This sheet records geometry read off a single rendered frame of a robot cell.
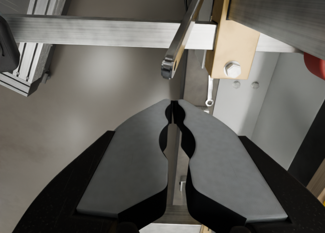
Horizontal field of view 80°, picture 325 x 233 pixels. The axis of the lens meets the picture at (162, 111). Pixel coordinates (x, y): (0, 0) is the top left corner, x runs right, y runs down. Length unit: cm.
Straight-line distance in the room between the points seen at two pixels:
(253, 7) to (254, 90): 42
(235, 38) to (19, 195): 229
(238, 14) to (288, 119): 35
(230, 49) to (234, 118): 38
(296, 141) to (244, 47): 29
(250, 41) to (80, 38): 21
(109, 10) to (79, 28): 88
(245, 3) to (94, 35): 17
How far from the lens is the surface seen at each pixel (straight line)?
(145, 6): 112
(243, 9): 21
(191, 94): 47
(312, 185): 46
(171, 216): 33
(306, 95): 49
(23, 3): 108
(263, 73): 58
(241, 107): 61
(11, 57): 22
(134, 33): 26
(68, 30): 28
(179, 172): 63
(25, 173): 208
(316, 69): 29
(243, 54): 27
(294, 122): 51
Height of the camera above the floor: 111
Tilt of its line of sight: 59 degrees down
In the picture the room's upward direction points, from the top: 178 degrees counter-clockwise
